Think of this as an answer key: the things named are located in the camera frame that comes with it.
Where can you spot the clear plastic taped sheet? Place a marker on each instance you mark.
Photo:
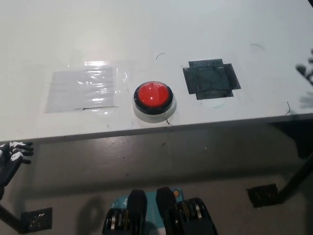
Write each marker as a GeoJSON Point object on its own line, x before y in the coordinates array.
{"type": "Point", "coordinates": [80, 90]}

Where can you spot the black table leg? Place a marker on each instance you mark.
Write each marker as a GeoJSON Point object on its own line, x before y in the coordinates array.
{"type": "Point", "coordinates": [297, 175]}
{"type": "Point", "coordinates": [11, 218]}

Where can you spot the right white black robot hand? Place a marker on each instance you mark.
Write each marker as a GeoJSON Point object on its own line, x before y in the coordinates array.
{"type": "Point", "coordinates": [308, 73]}

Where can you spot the black floor tape patch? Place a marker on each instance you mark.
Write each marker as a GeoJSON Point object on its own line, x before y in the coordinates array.
{"type": "Point", "coordinates": [264, 195]}
{"type": "Point", "coordinates": [38, 220]}

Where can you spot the black robot torso teal tops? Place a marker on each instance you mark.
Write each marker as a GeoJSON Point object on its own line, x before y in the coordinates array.
{"type": "Point", "coordinates": [160, 215]}

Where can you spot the red dome push button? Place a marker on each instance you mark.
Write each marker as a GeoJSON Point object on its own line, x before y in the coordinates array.
{"type": "Point", "coordinates": [152, 96]}

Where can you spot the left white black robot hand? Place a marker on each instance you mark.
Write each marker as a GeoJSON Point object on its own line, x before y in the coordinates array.
{"type": "Point", "coordinates": [11, 161]}

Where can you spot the black tape patch on table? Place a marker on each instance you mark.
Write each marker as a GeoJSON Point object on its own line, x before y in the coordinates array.
{"type": "Point", "coordinates": [210, 79]}

